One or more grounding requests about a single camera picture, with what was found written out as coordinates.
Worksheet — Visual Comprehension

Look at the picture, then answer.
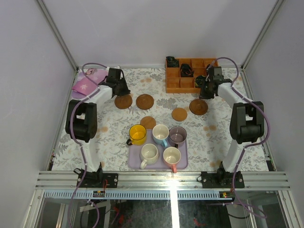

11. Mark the dark brown coaster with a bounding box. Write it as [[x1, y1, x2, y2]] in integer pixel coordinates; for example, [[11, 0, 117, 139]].
[[189, 99, 208, 115], [114, 95, 133, 109], [136, 94, 154, 110]]

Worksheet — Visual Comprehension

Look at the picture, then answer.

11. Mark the light wooden coaster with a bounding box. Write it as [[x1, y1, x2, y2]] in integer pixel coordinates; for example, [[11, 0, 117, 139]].
[[140, 116, 156, 129], [171, 108, 188, 122]]

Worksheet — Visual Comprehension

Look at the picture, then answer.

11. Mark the purple mug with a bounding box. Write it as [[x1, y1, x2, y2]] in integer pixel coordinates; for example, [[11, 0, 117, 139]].
[[168, 126, 187, 149]]

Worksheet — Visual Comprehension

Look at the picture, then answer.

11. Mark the pink mug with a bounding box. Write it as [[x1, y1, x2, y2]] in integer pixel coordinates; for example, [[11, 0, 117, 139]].
[[163, 147, 181, 173]]

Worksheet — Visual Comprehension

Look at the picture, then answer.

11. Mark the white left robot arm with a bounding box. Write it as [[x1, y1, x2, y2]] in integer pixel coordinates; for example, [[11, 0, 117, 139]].
[[65, 67, 130, 188]]

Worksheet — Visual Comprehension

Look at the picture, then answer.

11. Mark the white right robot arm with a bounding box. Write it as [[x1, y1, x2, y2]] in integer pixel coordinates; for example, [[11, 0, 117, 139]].
[[199, 65, 264, 188]]

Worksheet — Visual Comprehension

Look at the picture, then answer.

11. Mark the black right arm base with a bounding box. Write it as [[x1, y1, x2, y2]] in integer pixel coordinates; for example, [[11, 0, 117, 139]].
[[196, 163, 245, 189]]

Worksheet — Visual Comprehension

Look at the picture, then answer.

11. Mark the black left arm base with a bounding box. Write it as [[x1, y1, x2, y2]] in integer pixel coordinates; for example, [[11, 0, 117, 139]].
[[80, 167, 119, 189]]

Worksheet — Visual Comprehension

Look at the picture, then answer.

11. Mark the dark green rolled sock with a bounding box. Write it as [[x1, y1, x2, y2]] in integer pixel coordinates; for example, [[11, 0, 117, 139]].
[[194, 75, 207, 88]]

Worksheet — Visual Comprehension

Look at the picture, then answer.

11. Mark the black rolled sock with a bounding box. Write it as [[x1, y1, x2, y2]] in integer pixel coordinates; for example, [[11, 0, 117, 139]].
[[180, 63, 194, 77], [166, 56, 180, 68]]

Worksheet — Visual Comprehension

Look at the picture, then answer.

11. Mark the orange wooden compartment box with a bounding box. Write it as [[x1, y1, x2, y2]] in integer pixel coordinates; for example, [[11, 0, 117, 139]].
[[165, 57, 218, 94]]

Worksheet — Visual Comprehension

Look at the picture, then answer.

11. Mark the pink folded cloth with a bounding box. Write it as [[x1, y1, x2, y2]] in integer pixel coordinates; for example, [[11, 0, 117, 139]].
[[72, 68, 108, 99]]

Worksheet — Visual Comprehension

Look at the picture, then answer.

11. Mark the yellow mug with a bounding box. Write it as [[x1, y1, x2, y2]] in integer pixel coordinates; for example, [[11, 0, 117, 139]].
[[126, 124, 147, 146]]

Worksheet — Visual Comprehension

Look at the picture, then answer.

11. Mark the light blue mug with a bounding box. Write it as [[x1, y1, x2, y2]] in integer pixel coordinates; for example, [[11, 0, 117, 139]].
[[152, 124, 169, 148]]

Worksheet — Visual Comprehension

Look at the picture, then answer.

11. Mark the cream white mug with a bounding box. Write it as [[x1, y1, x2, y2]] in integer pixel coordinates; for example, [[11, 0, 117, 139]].
[[140, 143, 160, 169]]

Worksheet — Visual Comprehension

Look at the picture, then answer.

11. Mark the lavender tray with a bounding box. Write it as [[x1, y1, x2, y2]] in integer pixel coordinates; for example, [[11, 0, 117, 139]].
[[128, 130, 188, 170]]

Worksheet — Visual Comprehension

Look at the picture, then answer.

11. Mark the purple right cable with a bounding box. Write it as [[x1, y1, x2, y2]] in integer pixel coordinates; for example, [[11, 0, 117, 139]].
[[209, 57, 269, 219]]

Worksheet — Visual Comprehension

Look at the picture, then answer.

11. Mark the aluminium front rail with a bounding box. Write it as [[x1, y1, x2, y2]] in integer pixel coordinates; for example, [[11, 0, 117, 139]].
[[35, 171, 290, 200]]

